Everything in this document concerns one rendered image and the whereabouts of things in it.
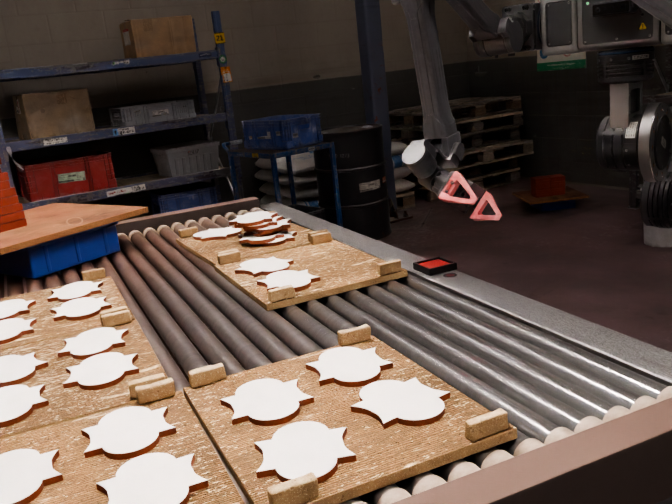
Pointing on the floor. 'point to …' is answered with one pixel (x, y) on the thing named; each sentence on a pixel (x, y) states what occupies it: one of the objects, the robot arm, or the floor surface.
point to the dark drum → (355, 179)
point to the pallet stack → (472, 139)
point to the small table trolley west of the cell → (287, 168)
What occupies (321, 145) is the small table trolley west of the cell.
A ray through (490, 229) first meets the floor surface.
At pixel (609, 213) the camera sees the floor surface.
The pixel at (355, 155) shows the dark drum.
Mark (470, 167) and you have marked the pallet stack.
